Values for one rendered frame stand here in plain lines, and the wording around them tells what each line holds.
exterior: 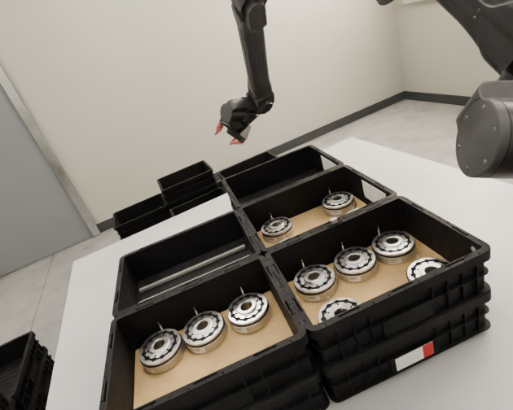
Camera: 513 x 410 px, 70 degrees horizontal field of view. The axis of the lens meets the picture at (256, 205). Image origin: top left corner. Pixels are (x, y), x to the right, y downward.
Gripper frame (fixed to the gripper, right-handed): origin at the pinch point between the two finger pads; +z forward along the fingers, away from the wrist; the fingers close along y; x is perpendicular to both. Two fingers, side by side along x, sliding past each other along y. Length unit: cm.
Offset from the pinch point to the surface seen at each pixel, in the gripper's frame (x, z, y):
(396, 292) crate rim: -57, -54, 27
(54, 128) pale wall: 105, 235, -86
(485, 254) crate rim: -46, -65, 39
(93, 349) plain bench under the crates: -74, 35, -3
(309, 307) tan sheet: -57, -31, 26
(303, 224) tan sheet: -24.4, -13.9, 31.5
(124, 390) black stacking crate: -84, -11, -2
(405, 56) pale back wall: 328, 70, 184
